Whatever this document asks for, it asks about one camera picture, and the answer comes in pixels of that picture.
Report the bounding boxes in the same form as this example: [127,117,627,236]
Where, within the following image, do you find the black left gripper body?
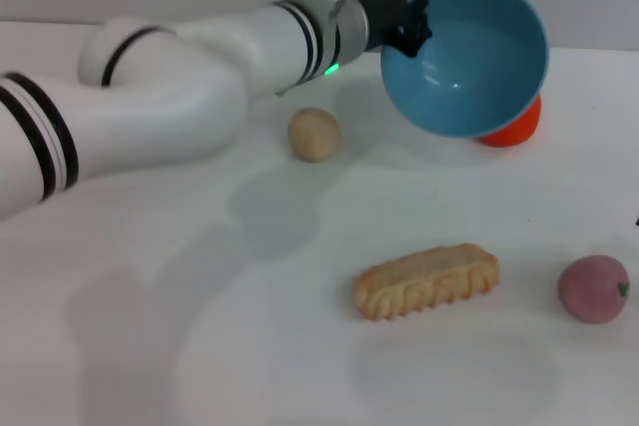
[358,0,415,51]

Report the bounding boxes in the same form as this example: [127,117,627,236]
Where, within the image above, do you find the blue bowl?
[379,0,550,140]

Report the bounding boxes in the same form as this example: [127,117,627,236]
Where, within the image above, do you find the round beige bun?
[288,107,342,164]

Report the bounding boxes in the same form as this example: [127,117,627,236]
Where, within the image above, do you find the pink peach toy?
[557,254,631,325]

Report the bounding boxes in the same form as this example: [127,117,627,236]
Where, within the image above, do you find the red bell pepper toy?
[476,95,543,149]

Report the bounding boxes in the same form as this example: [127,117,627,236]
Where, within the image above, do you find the long golden bread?
[352,242,500,322]

